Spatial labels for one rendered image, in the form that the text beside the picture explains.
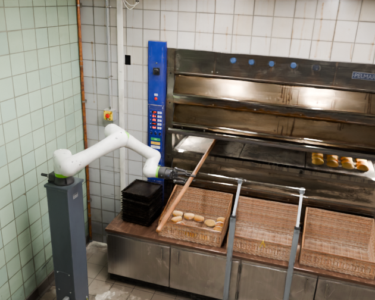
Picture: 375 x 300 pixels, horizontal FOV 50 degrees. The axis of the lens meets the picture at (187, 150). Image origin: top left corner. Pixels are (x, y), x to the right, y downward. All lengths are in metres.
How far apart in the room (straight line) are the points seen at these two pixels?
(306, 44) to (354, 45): 0.34
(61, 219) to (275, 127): 1.85
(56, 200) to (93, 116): 1.12
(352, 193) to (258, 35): 1.52
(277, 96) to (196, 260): 1.52
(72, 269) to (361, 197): 2.40
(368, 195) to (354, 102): 0.81
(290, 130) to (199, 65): 0.93
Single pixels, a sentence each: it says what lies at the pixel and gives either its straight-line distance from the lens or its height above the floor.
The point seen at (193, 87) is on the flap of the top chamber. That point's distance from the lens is 3.49.
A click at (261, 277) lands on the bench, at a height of 0.42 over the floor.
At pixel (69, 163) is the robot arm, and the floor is 1.43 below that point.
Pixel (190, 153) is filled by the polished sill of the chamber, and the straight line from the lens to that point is 3.68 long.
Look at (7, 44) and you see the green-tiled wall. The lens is 3.10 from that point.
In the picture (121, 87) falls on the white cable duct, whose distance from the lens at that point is 3.72.
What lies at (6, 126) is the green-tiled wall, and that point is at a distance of 3.14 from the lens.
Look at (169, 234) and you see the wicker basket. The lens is 3.57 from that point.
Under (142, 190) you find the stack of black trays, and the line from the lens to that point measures 3.66.
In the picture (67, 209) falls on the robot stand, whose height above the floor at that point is 1.04.
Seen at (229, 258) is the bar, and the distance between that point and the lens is 3.35.
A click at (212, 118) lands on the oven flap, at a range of 3.52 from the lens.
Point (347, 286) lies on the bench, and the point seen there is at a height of 0.51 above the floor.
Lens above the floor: 2.53
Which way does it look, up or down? 21 degrees down
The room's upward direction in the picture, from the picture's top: 3 degrees clockwise
